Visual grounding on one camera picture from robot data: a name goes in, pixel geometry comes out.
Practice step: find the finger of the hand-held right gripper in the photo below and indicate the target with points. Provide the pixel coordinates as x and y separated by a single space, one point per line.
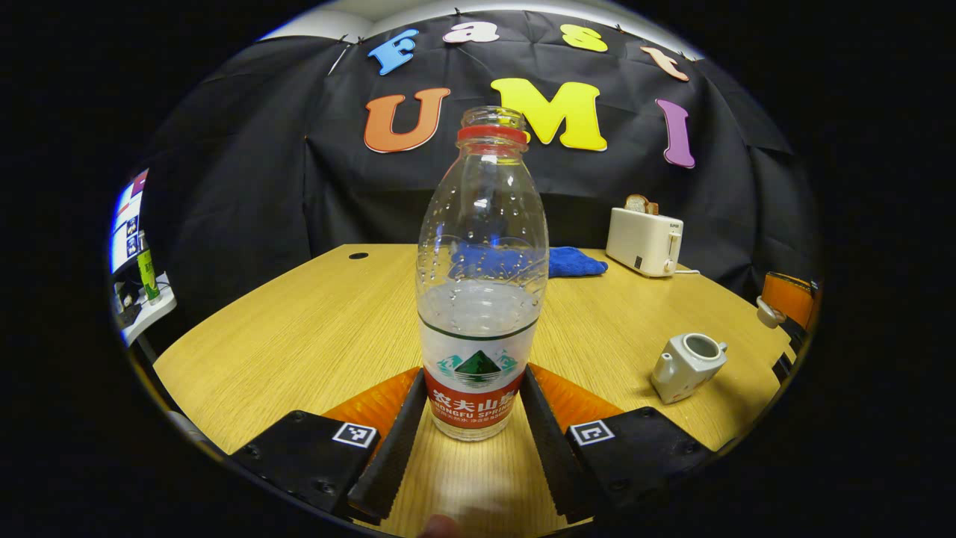
790 297

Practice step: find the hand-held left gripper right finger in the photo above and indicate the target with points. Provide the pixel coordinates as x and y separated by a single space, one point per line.
549 448

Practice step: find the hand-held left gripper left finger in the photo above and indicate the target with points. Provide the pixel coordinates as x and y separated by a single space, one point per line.
396 456

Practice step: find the white teacup lid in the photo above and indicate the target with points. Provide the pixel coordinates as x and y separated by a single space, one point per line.
769 314

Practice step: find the white ceramic teacup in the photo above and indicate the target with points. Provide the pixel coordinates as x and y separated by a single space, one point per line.
683 373

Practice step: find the clear plastic water bottle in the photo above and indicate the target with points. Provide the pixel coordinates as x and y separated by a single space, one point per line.
478 314

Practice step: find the green drink bottle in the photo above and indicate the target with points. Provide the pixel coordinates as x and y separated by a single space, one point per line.
147 273

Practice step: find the white toaster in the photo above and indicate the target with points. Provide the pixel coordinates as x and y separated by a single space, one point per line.
642 243

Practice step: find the bread slice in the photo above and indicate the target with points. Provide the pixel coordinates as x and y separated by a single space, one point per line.
638 203

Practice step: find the blue towel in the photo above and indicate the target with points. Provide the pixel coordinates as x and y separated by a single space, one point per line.
575 261

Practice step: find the white side table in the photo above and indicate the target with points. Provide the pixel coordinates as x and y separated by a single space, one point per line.
157 314

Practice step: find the black backdrop cloth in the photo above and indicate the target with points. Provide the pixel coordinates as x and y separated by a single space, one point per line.
261 187

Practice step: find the computer monitor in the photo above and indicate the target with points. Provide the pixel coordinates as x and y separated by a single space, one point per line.
125 224

